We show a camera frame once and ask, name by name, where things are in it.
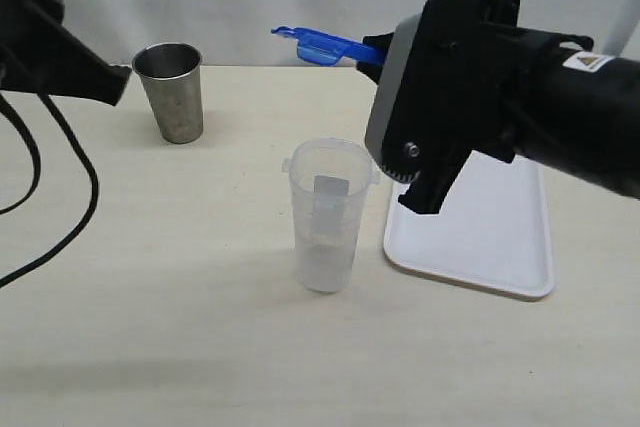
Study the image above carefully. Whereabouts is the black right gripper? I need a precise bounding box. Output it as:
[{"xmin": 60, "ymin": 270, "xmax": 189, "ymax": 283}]
[{"xmin": 356, "ymin": 0, "xmax": 595, "ymax": 213}]

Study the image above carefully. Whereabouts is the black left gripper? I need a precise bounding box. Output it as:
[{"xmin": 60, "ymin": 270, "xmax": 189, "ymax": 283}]
[{"xmin": 1, "ymin": 0, "xmax": 132, "ymax": 106}]

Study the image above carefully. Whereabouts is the blue plastic lid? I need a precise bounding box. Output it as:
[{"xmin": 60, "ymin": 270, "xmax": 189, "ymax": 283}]
[{"xmin": 271, "ymin": 26, "xmax": 371, "ymax": 67}]

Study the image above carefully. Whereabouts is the clear plastic container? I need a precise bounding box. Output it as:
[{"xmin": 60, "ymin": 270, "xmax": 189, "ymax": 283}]
[{"xmin": 282, "ymin": 138, "xmax": 381, "ymax": 294}]

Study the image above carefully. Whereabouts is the stainless steel cup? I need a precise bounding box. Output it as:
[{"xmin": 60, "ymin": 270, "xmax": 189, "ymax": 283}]
[{"xmin": 132, "ymin": 42, "xmax": 204, "ymax": 144}]

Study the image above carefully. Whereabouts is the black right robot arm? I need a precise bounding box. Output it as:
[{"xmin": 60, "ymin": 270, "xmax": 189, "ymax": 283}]
[{"xmin": 356, "ymin": 0, "xmax": 639, "ymax": 215}]

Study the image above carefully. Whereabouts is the white rectangular tray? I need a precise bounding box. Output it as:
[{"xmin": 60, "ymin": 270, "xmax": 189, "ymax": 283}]
[{"xmin": 383, "ymin": 154, "xmax": 555, "ymax": 301}]

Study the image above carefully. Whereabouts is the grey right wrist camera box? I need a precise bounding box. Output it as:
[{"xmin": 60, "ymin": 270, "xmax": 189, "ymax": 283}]
[{"xmin": 364, "ymin": 0, "xmax": 478, "ymax": 184}]

